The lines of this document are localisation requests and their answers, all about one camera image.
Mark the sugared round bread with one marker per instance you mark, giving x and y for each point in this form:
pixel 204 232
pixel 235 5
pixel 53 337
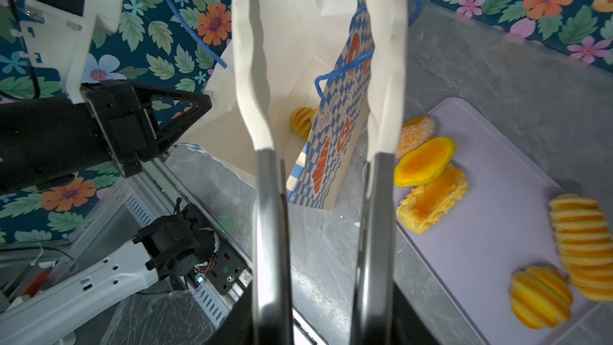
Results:
pixel 415 133

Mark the checkered paper bag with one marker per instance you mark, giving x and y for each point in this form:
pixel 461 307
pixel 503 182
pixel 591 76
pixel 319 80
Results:
pixel 318 54

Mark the metal tongs white tips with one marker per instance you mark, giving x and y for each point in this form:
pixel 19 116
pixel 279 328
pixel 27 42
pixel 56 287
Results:
pixel 372 314

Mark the yellow oval bread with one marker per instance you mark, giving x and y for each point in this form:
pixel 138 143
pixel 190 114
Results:
pixel 427 162

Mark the small striped round bun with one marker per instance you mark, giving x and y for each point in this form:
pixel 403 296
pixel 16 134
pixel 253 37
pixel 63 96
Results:
pixel 540 297

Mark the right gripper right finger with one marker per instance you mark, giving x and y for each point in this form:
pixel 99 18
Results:
pixel 407 327

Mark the pale ridged long bread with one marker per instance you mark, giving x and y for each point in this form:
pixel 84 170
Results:
pixel 584 244

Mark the large striped loaf bread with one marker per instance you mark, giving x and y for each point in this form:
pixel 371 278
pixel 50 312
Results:
pixel 302 120

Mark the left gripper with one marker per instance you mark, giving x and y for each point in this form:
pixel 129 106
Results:
pixel 46 141

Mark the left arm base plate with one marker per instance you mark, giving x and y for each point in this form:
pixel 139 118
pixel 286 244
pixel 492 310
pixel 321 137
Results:
pixel 222 265

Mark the long ridged glazed bread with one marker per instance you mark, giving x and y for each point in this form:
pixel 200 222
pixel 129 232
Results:
pixel 425 206

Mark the lilac plastic tray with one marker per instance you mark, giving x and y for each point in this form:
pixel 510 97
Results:
pixel 500 227

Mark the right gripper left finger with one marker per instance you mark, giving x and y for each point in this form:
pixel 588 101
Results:
pixel 238 327

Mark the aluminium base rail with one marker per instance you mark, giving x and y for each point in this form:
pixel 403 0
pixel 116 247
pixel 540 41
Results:
pixel 156 192

